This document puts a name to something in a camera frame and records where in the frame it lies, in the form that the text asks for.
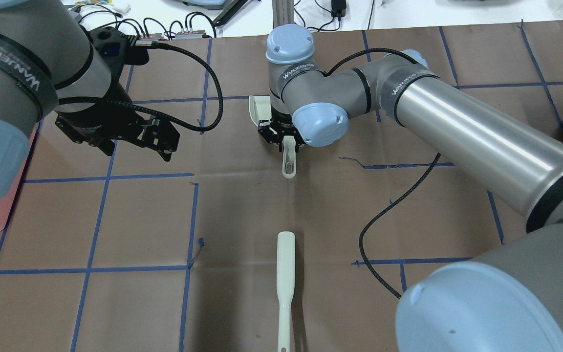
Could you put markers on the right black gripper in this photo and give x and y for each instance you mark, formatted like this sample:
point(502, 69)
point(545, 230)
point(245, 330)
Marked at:
point(279, 128)

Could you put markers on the aluminium frame post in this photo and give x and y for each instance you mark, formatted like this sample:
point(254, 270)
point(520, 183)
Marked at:
point(283, 12)

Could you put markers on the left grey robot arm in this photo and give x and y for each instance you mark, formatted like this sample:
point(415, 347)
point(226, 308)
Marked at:
point(50, 64)

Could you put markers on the pale green dustpan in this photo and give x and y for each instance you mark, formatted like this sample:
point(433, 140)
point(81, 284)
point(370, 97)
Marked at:
point(257, 107)

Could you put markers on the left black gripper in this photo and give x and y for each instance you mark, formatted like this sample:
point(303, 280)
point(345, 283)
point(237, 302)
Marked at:
point(97, 122)

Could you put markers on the black power adapter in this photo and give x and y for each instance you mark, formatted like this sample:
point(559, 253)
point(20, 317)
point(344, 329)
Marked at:
point(338, 8)

